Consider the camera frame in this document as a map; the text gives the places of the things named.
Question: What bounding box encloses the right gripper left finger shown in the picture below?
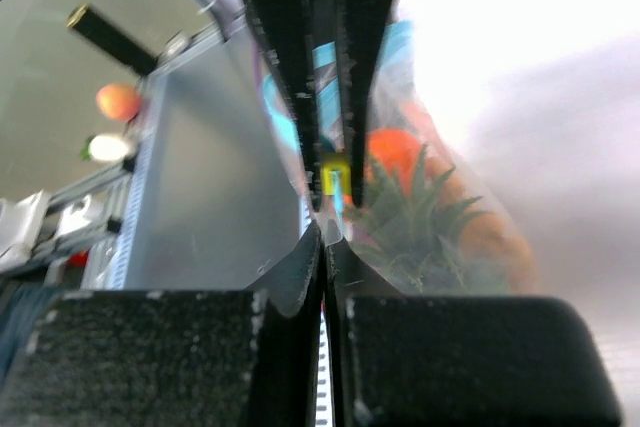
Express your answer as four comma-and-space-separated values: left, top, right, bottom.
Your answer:
1, 224, 321, 426

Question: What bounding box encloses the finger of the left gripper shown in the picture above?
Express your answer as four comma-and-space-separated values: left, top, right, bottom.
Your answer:
335, 0, 394, 207
244, 0, 320, 210

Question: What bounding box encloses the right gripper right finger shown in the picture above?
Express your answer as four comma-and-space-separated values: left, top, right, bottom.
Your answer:
323, 222, 623, 426

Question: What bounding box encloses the toy pineapple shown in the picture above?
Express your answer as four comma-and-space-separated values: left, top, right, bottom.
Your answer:
344, 144, 539, 295

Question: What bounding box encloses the clear zip top bag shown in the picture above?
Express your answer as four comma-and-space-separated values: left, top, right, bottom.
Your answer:
259, 19, 544, 296

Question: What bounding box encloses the orange toy pumpkin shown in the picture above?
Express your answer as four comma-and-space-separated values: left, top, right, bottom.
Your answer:
367, 128, 422, 195

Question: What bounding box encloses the orange ball in background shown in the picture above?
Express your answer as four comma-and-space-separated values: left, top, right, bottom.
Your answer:
96, 83, 143, 122

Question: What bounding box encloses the black handle in background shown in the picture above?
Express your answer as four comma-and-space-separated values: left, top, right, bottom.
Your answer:
66, 3, 158, 77

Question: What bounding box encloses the slotted cable duct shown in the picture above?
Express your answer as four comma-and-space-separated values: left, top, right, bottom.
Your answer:
105, 100, 154, 290

